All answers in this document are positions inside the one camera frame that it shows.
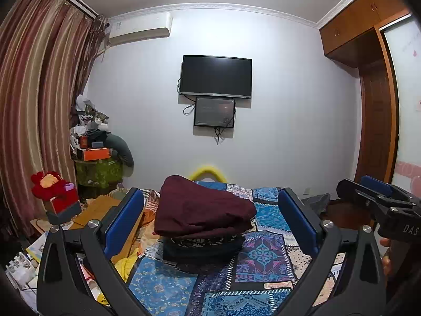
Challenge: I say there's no maroon sweater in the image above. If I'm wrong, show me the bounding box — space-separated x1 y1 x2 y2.
155 175 256 238

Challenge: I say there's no dark patterned garment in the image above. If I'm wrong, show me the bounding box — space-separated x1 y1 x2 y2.
162 234 245 265

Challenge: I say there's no right hand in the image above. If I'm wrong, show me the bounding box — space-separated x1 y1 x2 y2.
380 238 393 277

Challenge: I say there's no yellow garment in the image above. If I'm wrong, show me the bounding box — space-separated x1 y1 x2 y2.
96 249 142 305

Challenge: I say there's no grey bag on floor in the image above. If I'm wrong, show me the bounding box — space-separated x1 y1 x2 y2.
302 193 330 216

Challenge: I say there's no brown wooden door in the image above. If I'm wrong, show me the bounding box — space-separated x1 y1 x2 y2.
355 27 399 183

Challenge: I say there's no blue patchwork bedspread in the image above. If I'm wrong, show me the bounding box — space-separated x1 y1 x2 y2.
126 180 346 316

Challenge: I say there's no red plush toy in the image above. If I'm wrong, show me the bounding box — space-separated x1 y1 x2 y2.
30 171 78 215

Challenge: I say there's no orange brown cloth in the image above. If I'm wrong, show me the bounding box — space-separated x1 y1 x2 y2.
68 194 146 264

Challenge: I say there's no green covered side table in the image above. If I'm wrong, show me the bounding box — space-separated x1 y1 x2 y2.
74 158 123 199

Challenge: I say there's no orange box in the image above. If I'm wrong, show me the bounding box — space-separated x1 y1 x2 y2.
82 148 110 161

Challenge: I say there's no yellow foam tube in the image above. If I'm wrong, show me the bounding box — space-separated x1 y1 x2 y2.
189 166 228 183

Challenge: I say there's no wooden overhead cabinet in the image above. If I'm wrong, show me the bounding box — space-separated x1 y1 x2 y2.
320 0 408 68

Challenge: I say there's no striped pink curtain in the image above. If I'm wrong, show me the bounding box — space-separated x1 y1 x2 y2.
1 0 106 236

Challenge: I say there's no white air conditioner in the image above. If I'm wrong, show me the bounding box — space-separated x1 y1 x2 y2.
108 12 173 46

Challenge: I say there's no small wall monitor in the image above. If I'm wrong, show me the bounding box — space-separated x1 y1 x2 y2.
194 97 236 129

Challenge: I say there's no black wall television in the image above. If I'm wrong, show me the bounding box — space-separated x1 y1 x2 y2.
178 55 253 99

